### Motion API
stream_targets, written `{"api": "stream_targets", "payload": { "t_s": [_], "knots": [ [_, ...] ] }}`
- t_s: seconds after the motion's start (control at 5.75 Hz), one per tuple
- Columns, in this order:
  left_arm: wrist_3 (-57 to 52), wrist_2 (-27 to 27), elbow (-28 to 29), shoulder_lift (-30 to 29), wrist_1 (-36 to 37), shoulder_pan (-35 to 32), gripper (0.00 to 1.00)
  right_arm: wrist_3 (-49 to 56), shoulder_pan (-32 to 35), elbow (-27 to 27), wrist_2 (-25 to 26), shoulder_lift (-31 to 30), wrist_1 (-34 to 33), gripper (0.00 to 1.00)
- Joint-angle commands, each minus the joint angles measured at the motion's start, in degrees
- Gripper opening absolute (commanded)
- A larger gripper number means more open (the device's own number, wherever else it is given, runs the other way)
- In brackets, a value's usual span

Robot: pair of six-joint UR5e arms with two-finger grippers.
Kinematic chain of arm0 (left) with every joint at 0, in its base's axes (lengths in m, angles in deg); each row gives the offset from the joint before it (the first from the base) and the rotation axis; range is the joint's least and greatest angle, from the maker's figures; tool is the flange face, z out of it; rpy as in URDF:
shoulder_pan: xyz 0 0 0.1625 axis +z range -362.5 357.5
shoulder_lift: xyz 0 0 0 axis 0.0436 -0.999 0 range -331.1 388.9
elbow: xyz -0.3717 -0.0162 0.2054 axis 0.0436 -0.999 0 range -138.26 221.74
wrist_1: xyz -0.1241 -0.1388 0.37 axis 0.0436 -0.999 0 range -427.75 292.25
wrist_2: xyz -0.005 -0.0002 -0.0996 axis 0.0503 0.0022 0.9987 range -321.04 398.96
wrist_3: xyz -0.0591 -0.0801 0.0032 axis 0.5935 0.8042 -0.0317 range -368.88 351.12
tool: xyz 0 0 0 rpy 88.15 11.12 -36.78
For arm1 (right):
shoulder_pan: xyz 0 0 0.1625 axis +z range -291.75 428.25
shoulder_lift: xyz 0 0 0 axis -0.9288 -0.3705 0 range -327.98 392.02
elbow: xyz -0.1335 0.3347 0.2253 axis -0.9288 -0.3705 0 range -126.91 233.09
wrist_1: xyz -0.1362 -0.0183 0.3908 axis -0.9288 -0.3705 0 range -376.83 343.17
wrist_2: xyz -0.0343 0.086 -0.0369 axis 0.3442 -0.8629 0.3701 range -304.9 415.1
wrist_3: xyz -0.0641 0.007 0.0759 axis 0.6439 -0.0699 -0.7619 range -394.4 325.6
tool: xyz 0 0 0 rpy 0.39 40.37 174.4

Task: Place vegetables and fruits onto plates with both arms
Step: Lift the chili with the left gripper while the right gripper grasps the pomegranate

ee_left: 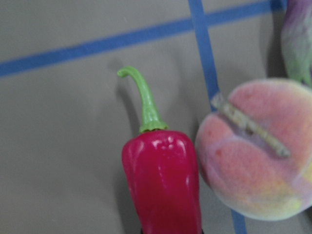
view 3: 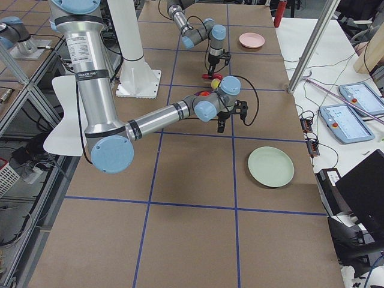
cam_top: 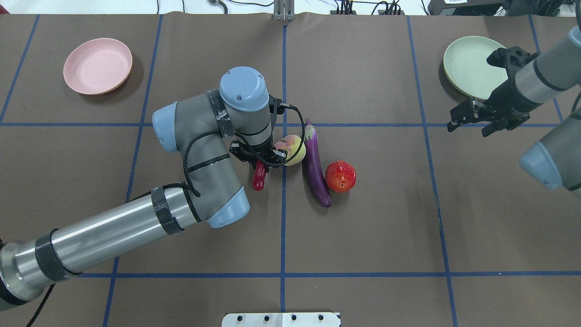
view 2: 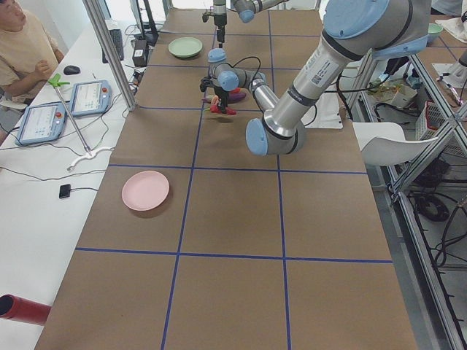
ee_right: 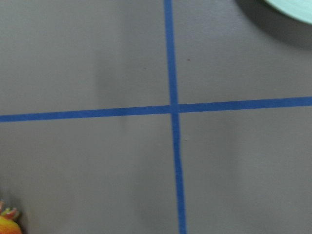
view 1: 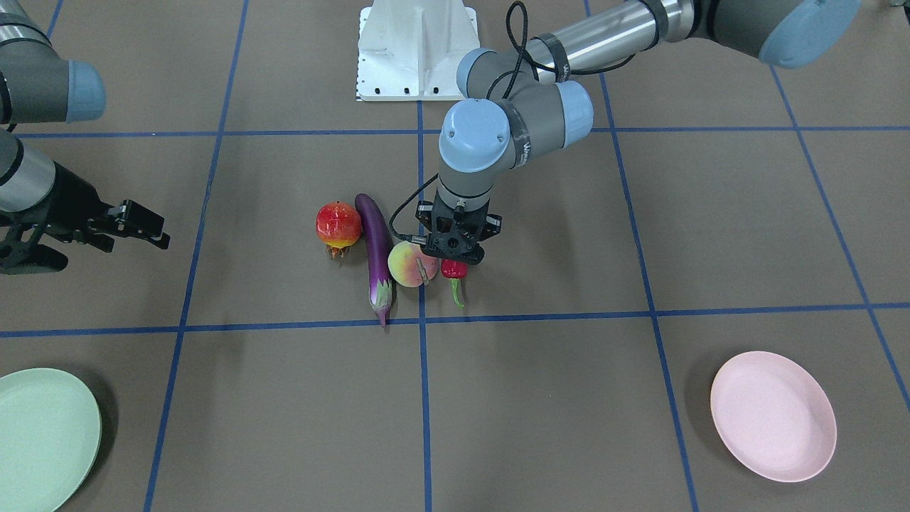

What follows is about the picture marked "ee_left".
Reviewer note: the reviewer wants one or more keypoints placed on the yellow pink peach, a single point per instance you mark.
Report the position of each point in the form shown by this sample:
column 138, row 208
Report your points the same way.
column 255, row 150

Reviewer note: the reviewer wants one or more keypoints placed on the purple eggplant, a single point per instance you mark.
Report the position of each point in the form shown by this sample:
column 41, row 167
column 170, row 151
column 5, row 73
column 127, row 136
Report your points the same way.
column 296, row 41

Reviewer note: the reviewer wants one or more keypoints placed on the red chili pepper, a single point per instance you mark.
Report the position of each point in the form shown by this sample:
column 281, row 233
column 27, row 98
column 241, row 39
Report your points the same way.
column 161, row 170

